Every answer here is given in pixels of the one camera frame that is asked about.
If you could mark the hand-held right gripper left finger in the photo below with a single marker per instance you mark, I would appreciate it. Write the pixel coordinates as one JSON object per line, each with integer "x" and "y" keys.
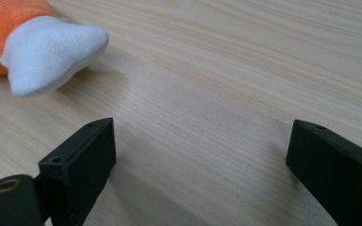
{"x": 78, "y": 169}

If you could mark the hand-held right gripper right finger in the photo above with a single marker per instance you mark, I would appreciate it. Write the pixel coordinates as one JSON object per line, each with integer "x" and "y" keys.
{"x": 336, "y": 166}

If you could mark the orange and white plush toy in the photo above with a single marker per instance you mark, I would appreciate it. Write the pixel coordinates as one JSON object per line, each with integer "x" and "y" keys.
{"x": 44, "y": 53}

